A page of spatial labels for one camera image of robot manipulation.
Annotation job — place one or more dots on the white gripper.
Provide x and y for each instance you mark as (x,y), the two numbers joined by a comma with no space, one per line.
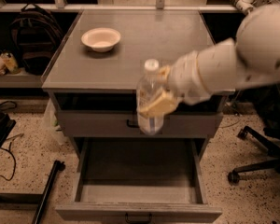
(186,78)

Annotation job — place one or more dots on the clear plastic water bottle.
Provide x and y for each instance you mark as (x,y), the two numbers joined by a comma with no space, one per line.
(146,89)

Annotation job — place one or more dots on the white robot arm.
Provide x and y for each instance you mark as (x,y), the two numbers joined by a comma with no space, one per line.
(250,60)

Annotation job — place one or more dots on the grey drawer cabinet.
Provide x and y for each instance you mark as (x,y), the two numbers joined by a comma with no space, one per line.
(86,81)

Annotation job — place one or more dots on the closed upper grey drawer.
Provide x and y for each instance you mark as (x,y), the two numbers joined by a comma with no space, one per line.
(90,124)

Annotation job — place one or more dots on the open lower grey drawer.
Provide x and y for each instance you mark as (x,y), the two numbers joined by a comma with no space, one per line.
(139,181)

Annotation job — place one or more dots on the white paper bowl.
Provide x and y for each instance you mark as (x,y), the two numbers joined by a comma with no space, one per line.
(101,39)

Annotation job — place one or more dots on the clear plastic bag beside cabinet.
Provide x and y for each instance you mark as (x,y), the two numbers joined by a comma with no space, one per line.
(51,124)

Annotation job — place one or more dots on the dark backpack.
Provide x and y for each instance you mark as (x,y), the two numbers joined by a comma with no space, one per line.
(36,34)

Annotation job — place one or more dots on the black metal floor stand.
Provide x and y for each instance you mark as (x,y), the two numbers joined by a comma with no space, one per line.
(26,201)

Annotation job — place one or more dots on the white power strip with cable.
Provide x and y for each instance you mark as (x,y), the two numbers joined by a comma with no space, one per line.
(244,6)

